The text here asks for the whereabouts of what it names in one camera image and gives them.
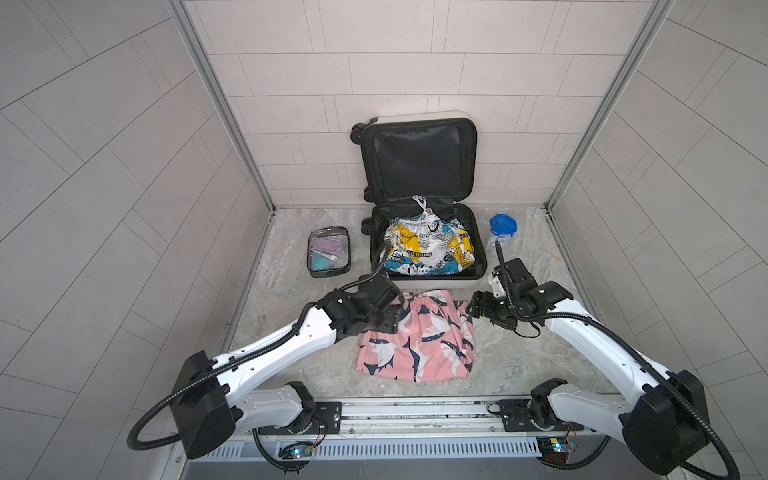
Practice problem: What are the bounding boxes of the pink shark print shorts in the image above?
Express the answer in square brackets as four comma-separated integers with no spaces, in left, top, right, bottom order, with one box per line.
[356,290,476,383]

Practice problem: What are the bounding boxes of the clear black-trimmed toiletry bag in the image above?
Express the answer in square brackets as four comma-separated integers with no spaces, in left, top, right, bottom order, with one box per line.
[307,226,351,278]

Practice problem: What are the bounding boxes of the clear container blue lid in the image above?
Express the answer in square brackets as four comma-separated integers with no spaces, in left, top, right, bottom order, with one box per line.
[489,214,518,251]

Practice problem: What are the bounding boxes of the yellow blue print shorts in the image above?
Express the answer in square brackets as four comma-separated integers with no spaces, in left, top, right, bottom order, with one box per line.
[384,195,476,277]

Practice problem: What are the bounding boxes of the white black-lined carry-on suitcase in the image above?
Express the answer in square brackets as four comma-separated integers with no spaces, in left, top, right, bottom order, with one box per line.
[350,111,488,291]

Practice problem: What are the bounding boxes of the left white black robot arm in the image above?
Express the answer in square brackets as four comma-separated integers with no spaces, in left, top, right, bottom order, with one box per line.
[126,243,402,459]

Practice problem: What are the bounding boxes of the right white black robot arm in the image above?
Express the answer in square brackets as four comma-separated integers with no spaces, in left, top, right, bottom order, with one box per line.
[469,243,741,479]

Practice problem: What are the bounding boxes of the right green circuit board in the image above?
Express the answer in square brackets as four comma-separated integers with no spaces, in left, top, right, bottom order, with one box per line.
[537,437,576,466]

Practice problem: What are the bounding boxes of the green circuit board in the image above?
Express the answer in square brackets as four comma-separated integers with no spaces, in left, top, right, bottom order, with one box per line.
[537,437,576,466]
[278,442,314,461]

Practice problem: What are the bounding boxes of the left green circuit board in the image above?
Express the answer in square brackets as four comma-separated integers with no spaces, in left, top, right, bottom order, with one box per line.
[278,442,314,461]

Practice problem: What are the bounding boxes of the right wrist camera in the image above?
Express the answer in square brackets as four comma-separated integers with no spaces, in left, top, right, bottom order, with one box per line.
[488,273,506,299]

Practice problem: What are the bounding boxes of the aluminium mounting rail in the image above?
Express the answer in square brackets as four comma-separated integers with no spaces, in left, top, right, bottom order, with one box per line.
[161,392,670,445]

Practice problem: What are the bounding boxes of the right aluminium corner post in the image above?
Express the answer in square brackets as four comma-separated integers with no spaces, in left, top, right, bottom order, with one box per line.
[547,0,676,210]

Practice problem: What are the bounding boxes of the aluminium corner post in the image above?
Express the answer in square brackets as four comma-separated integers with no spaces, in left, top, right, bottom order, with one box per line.
[166,0,276,213]
[547,0,676,210]

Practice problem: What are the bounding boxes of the left aluminium corner post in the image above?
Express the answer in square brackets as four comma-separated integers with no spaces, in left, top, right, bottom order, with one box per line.
[166,0,276,213]

